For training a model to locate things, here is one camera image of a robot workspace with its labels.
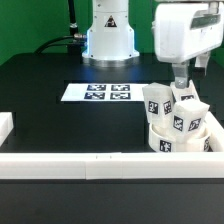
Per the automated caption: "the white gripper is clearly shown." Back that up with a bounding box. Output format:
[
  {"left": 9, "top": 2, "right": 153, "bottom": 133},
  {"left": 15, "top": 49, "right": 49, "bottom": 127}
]
[{"left": 154, "top": 2, "right": 224, "bottom": 89}]

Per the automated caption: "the white round stool seat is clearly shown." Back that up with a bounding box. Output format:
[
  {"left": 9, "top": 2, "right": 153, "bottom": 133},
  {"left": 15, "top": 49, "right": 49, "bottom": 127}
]
[{"left": 148, "top": 124, "right": 211, "bottom": 153}]

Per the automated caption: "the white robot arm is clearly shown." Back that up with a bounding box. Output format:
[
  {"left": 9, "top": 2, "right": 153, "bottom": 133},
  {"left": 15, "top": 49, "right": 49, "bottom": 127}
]
[{"left": 152, "top": 0, "right": 224, "bottom": 89}]

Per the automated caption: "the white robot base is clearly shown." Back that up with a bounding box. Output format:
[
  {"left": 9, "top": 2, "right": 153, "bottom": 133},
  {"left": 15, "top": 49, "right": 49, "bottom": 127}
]
[{"left": 82, "top": 0, "right": 140, "bottom": 67}]

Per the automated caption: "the white right fence bar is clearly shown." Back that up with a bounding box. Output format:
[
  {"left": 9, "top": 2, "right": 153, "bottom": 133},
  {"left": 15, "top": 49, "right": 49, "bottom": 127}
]
[{"left": 205, "top": 112, "right": 224, "bottom": 152}]

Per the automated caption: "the white fence bar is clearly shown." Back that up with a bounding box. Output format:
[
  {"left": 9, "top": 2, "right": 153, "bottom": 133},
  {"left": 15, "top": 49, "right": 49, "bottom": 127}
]
[
  {"left": 0, "top": 112, "right": 14, "bottom": 146},
  {"left": 0, "top": 152, "right": 224, "bottom": 180},
  {"left": 205, "top": 112, "right": 224, "bottom": 152}
]

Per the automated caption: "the white marker sheet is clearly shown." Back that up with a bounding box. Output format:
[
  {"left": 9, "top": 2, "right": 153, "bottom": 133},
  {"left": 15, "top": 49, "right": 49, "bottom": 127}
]
[{"left": 61, "top": 83, "right": 145, "bottom": 102}]

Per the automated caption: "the white front fence bar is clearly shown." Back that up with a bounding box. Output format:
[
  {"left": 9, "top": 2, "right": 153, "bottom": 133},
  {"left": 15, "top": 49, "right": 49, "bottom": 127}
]
[{"left": 0, "top": 152, "right": 224, "bottom": 180}]

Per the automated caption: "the white left fence bar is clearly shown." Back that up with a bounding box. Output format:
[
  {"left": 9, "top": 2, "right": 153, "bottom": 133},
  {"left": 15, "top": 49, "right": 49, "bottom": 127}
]
[{"left": 0, "top": 112, "right": 14, "bottom": 146}]

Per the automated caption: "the black cable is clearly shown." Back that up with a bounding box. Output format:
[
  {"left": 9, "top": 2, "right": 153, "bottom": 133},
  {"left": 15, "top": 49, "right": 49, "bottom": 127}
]
[{"left": 34, "top": 0, "right": 88, "bottom": 55}]

